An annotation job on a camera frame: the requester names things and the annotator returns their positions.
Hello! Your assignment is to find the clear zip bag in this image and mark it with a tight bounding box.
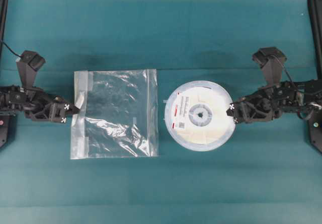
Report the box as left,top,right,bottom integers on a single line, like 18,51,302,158
70,69,158,160

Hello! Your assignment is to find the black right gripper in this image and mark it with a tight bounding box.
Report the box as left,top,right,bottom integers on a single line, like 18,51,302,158
226,84,282,124

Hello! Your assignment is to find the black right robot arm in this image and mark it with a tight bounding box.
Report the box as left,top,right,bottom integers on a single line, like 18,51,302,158
226,80,321,124

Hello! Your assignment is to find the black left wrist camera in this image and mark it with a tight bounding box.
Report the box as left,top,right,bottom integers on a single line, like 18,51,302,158
17,50,45,88

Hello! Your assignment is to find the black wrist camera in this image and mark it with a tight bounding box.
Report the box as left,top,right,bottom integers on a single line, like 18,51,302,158
17,50,45,88
252,47,287,86

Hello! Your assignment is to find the white component reel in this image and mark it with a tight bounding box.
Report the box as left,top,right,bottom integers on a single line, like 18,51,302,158
164,81,235,152

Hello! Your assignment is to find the black camera cable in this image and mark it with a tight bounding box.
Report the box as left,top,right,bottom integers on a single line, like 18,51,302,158
0,39,21,57

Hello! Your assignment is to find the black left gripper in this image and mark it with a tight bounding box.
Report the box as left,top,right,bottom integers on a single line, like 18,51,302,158
24,87,80,123

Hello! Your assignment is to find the teal cloth backdrop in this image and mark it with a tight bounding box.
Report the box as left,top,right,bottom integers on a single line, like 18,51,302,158
1,0,321,223

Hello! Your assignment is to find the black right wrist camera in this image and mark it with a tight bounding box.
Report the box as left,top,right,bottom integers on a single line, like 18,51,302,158
252,47,287,86

